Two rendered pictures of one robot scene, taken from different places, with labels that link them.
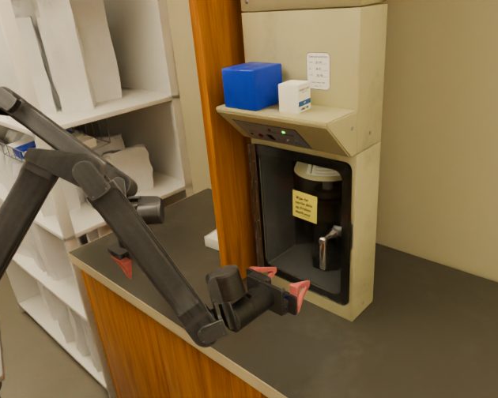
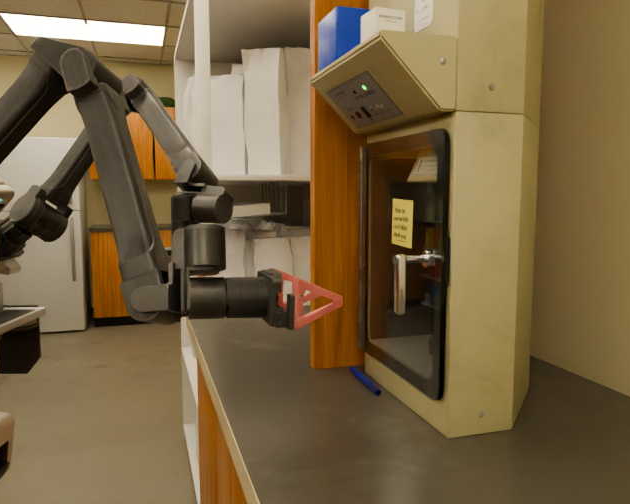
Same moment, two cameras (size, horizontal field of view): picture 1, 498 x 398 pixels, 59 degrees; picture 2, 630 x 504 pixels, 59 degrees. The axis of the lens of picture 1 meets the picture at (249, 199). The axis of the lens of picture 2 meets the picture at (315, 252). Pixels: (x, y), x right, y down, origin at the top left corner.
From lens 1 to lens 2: 0.65 m
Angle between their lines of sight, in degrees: 33
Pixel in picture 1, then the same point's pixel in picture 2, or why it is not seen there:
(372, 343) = (455, 467)
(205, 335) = (139, 299)
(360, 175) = (466, 152)
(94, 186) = (75, 76)
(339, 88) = (441, 14)
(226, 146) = (336, 151)
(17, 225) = (4, 117)
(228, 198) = (330, 227)
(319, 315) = (404, 419)
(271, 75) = not seen: hidden behind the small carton
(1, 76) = not seen: hidden behind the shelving
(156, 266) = (117, 193)
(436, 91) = not seen: outside the picture
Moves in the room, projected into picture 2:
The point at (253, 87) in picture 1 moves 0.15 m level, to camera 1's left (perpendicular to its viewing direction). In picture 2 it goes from (335, 28) to (258, 40)
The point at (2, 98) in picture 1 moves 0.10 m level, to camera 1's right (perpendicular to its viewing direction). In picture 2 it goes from (128, 83) to (160, 79)
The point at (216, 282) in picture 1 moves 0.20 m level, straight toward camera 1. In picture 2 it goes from (184, 236) to (71, 250)
